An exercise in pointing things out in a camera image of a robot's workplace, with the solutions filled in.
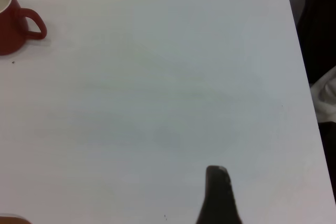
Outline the white cloth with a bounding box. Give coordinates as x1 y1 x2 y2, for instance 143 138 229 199
309 66 336 124

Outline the red ceramic mug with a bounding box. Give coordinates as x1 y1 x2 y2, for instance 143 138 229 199
0 0 48 57

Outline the black fabric object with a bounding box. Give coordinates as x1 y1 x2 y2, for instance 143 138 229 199
296 0 336 86

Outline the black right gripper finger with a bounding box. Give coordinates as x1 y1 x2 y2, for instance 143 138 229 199
195 165 243 224

